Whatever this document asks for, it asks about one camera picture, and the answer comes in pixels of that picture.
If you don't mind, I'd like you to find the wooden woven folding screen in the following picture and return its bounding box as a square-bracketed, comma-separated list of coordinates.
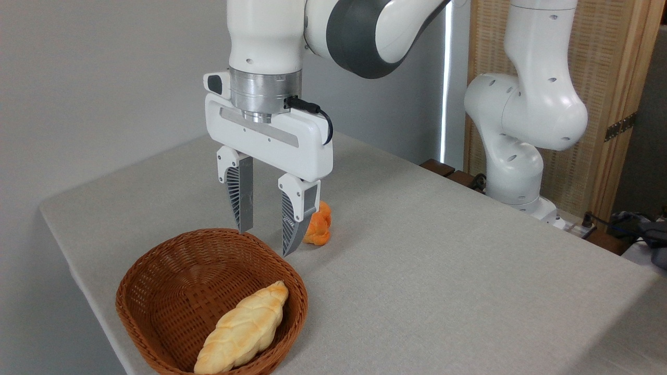
[464, 0, 667, 220]

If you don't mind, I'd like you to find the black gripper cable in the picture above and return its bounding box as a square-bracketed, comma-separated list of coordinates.
[286, 96, 334, 146]

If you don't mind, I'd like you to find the dark metal screen hinge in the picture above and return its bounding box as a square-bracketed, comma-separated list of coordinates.
[604, 112, 637, 142]

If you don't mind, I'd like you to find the pale braided bread loaf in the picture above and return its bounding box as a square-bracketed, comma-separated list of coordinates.
[194, 281, 289, 374]

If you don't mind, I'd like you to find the orange twisted bread roll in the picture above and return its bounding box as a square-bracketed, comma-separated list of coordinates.
[303, 201, 332, 246]

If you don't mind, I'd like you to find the grey black device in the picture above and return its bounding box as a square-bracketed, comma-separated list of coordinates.
[640, 221, 667, 270]

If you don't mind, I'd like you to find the brown wicker basket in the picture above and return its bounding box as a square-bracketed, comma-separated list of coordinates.
[116, 228, 308, 375]

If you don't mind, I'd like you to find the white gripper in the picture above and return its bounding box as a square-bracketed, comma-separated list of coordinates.
[203, 70, 334, 257]

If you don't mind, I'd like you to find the black power plug cable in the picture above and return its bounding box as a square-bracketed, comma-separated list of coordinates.
[582, 210, 643, 235]

